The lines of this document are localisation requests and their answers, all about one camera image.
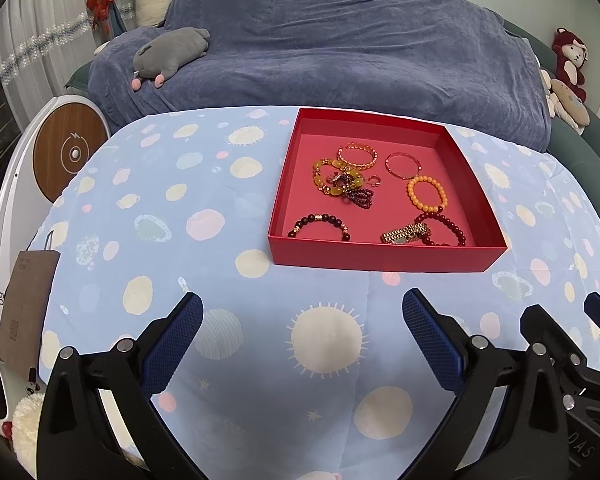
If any cream plush toy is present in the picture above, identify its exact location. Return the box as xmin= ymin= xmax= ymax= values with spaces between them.
xmin=539 ymin=67 xmax=592 ymax=133

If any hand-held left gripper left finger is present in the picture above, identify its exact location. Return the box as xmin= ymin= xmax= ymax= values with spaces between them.
xmin=36 ymin=291 xmax=205 ymax=480

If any blue-grey sofa cover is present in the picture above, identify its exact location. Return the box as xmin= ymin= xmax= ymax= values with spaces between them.
xmin=89 ymin=0 xmax=552 ymax=153

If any white wood-top side table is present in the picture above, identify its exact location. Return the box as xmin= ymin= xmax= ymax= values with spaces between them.
xmin=0 ymin=94 xmax=113 ymax=321

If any dark brown bead bracelet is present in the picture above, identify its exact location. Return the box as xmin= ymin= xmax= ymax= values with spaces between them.
xmin=287 ymin=214 xmax=353 ymax=242

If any gold watch band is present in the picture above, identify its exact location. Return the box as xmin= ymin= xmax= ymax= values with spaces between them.
xmin=380 ymin=223 xmax=432 ymax=246

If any white sheer curtain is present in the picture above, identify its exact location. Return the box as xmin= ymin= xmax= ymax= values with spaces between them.
xmin=0 ymin=0 xmax=116 ymax=126

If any light blue dotted blanket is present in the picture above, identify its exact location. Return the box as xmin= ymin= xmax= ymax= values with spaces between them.
xmin=30 ymin=105 xmax=600 ymax=480

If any amber round bead bracelet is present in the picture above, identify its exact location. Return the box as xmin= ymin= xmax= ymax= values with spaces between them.
xmin=406 ymin=175 xmax=450 ymax=213

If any dark red bead bracelet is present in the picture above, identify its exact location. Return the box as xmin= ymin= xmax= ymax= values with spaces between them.
xmin=414 ymin=211 xmax=467 ymax=247

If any red bow tieback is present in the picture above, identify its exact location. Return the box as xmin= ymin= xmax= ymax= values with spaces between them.
xmin=86 ymin=0 xmax=117 ymax=31

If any gold twisted bangle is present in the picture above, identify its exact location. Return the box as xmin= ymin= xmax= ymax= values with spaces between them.
xmin=338 ymin=143 xmax=379 ymax=171

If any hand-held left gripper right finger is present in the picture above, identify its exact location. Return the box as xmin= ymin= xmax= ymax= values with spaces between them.
xmin=401 ymin=288 xmax=568 ymax=480

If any grey plush toy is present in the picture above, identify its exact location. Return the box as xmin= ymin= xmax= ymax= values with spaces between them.
xmin=131 ymin=27 xmax=211 ymax=92

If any silver tinsel garland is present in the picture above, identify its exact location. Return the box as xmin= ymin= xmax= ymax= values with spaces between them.
xmin=0 ymin=2 xmax=136 ymax=86

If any chunky yellow stone bracelet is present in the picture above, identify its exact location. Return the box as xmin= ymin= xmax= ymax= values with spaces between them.
xmin=311 ymin=158 xmax=365 ymax=198

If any brown paper bag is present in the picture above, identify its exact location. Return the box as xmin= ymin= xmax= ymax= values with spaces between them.
xmin=0 ymin=230 xmax=62 ymax=376

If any white fluffy pompom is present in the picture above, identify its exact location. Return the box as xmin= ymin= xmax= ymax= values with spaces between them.
xmin=12 ymin=392 xmax=46 ymax=471

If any thin rose gold bangle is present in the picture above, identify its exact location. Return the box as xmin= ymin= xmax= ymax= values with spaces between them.
xmin=385 ymin=152 xmax=422 ymax=179

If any red monkey plush toy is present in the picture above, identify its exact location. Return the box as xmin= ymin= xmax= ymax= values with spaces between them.
xmin=551 ymin=27 xmax=590 ymax=103

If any red cardboard box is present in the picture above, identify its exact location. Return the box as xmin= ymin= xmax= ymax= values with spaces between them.
xmin=266 ymin=107 xmax=510 ymax=273

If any dark garnet bead bracelet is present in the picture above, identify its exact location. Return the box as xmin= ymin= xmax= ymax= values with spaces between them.
xmin=337 ymin=170 xmax=381 ymax=208

